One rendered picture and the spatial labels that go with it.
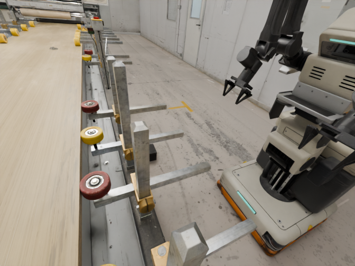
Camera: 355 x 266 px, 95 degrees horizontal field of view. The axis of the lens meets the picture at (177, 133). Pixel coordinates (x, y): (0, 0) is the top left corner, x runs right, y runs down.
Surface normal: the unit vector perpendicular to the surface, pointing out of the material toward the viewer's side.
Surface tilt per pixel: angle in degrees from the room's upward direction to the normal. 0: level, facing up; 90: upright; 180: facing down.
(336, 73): 98
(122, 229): 0
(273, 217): 0
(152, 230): 0
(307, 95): 90
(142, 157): 90
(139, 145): 90
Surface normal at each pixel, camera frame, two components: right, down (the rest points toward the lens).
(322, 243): 0.09, -0.80
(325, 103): -0.91, 0.18
